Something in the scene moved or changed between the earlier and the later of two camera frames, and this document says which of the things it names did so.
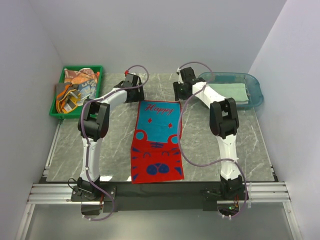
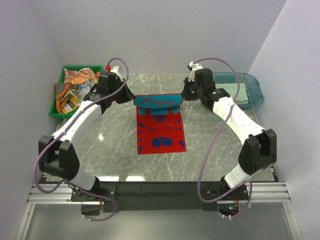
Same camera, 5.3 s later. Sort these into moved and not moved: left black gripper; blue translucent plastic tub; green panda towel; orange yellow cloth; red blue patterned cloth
Moved: left black gripper; red blue patterned cloth
Not moved: blue translucent plastic tub; orange yellow cloth; green panda towel
